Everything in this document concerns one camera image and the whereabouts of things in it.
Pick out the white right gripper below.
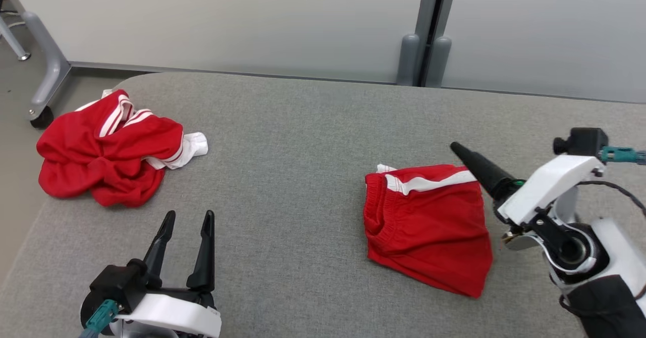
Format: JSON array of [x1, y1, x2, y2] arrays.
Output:
[[450, 142, 605, 226]]

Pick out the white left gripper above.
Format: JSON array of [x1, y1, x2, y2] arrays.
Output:
[[116, 210, 223, 338]]

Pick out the red shorts with white stripe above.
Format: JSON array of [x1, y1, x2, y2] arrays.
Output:
[[364, 163, 494, 299]]

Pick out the red Bulls 23 jersey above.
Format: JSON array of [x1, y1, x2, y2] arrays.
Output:
[[36, 89, 209, 208]]

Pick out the black castor wheel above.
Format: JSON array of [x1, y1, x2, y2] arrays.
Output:
[[29, 106, 54, 130]]

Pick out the grey metal stand leg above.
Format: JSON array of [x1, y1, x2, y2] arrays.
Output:
[[20, 11, 71, 122]]

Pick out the thin grey tube leg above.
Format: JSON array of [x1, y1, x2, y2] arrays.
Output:
[[0, 15, 31, 61]]

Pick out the teal left camera plug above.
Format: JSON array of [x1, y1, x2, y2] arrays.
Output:
[[78, 299, 119, 338]]

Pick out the teal camera plug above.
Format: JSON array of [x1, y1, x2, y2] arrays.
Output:
[[78, 299, 119, 338], [600, 146, 646, 165]]

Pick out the grey cylindrical post bumper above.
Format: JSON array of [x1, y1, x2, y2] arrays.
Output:
[[425, 36, 452, 88], [397, 34, 420, 86]]

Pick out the teal right camera plug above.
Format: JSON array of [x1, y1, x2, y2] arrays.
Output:
[[600, 146, 646, 165]]

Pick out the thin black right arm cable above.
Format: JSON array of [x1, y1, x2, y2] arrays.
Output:
[[578, 181, 646, 217]]

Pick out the grey partition post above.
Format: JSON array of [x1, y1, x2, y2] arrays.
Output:
[[414, 0, 460, 86]]

